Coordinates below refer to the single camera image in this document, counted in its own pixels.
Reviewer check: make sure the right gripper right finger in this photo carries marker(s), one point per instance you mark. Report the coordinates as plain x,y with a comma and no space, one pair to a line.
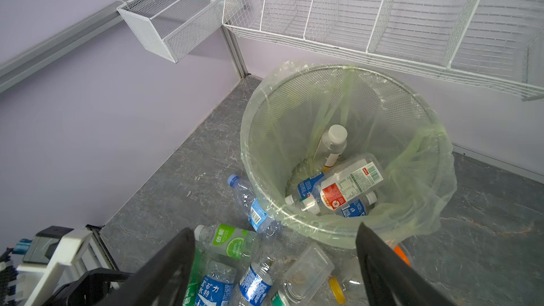
387,279

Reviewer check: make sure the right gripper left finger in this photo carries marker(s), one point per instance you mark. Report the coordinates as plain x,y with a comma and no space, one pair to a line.
165,277

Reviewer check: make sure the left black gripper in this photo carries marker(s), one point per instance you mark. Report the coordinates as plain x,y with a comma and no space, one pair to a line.
90,289

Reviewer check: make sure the blue label bottle white cap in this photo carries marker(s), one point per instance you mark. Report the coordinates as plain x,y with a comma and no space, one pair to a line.
359,207

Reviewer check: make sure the red white label bottle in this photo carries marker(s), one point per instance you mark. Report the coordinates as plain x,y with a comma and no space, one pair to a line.
348,180

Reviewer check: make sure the clear bottle blue label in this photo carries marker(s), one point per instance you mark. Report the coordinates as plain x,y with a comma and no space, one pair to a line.
303,198

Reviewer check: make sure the yellow stripe white cap bottle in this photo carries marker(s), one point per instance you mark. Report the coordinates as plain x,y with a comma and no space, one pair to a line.
332,145

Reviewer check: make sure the green-lined mesh waste bin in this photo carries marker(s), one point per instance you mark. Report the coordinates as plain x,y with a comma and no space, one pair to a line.
292,108

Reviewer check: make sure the orange label bottle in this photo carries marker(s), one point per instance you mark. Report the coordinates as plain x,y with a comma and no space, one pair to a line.
401,251

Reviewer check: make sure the dark green soda bottle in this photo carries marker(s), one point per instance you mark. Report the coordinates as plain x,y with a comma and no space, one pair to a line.
194,279

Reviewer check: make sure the blue label bottle lower left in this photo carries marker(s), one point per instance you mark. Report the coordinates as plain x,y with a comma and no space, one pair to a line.
217,285

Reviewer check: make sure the light green label bottle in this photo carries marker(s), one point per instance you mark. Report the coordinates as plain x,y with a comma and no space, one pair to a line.
235,243

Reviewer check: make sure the clear square plastic container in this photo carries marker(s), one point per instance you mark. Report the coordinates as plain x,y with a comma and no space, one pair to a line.
304,278

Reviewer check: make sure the small green cap bottle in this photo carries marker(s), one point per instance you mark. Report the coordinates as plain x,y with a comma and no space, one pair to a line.
279,299

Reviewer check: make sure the crushed light blue label bottle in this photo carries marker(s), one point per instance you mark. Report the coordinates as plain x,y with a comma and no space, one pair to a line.
259,219

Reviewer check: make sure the small white mesh basket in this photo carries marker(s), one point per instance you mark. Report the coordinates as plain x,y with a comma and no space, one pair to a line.
171,29

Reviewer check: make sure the long white wire basket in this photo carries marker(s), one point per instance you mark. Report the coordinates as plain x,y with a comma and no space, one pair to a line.
495,44

